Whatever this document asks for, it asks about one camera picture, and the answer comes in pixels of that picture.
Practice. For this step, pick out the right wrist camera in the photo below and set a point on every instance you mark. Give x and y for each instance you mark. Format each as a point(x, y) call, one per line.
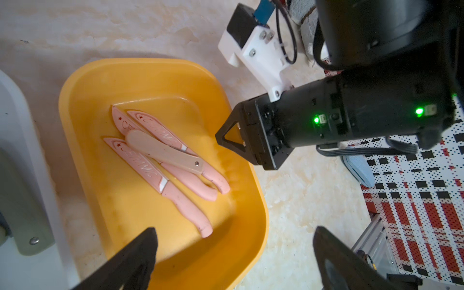
point(248, 40)

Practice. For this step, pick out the blue oval pad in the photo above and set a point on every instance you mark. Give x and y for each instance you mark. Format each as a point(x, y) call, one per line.
point(360, 169)

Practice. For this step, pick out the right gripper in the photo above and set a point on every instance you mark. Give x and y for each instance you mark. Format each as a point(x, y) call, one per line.
point(265, 133)

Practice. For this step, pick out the beige folding knife small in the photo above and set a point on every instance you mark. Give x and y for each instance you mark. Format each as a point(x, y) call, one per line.
point(155, 149)

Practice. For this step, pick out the grey white plush toy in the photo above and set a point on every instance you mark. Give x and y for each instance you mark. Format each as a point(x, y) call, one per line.
point(304, 16)

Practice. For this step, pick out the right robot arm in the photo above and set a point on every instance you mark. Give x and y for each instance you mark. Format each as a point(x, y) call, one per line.
point(397, 67)

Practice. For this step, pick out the pink fruit knife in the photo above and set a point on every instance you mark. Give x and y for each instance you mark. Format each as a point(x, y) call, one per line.
point(174, 141)
point(145, 145)
point(155, 178)

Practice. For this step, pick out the yellow plastic storage box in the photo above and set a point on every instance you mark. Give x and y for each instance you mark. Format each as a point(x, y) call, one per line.
point(202, 245)

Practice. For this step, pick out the green folding knife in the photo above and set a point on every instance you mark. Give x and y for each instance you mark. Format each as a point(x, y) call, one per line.
point(24, 216)

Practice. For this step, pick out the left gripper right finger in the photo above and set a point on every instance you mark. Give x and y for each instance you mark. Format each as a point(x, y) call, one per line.
point(341, 269)

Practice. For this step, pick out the white plastic storage box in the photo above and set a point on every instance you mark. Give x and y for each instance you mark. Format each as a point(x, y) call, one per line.
point(54, 268)

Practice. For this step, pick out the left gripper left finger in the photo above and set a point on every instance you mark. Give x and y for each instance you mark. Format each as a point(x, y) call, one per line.
point(129, 269)

